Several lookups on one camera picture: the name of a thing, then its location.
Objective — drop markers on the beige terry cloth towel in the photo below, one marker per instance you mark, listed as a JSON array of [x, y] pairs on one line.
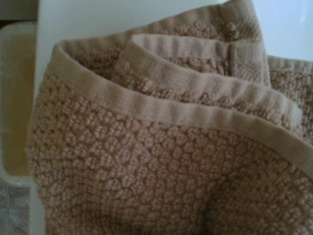
[[156, 156]]

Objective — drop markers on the white ceramic sink basin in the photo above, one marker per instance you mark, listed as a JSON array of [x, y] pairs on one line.
[[46, 24]]

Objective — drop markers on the translucent white plastic bin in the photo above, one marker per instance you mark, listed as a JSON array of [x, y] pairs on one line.
[[15, 102]]

